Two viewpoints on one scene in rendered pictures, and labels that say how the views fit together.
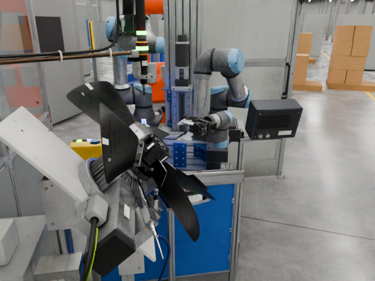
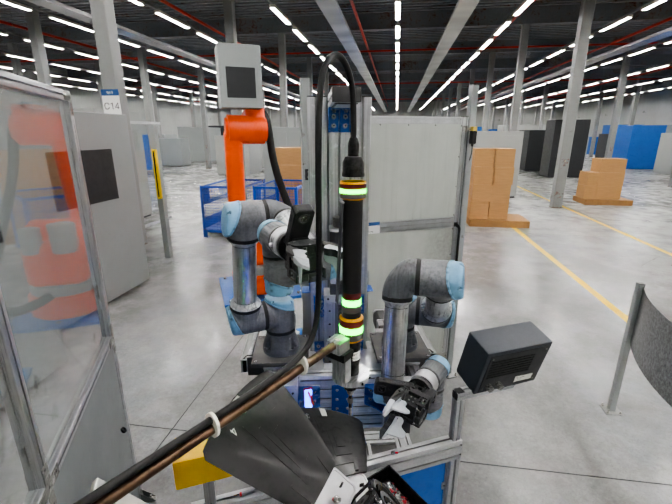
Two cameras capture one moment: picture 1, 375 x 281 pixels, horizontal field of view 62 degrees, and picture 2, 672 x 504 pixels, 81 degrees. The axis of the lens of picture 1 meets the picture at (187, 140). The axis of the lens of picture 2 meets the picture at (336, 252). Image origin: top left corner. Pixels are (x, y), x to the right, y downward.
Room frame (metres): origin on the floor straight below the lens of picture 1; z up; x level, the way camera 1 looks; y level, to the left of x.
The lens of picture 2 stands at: (0.52, 0.29, 1.89)
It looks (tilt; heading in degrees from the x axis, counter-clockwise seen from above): 17 degrees down; 351
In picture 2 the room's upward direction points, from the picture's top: straight up
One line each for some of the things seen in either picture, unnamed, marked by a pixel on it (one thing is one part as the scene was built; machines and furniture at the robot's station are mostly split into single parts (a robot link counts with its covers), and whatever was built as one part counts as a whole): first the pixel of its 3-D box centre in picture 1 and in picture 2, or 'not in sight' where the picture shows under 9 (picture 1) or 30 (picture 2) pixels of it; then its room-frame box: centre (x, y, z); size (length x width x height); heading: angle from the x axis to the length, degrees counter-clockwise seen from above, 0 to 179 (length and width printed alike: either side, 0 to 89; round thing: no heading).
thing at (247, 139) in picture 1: (259, 139); (483, 388); (1.61, -0.40, 1.04); 0.24 x 0.03 x 0.03; 99
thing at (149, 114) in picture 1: (144, 111); (281, 337); (2.00, 0.29, 1.09); 0.15 x 0.15 x 0.10
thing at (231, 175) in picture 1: (164, 180); (339, 478); (1.53, 0.12, 0.82); 0.90 x 0.04 x 0.08; 99
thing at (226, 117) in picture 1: (221, 119); (433, 372); (1.54, -0.18, 1.18); 0.11 x 0.08 x 0.09; 136
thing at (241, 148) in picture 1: (240, 153); (456, 414); (1.60, -0.30, 0.96); 0.03 x 0.03 x 0.20; 9
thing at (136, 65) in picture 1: (140, 64); (347, 356); (1.15, 0.17, 1.50); 0.09 x 0.07 x 0.10; 134
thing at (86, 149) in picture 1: (87, 151); (205, 457); (1.46, 0.51, 1.02); 0.16 x 0.10 x 0.11; 99
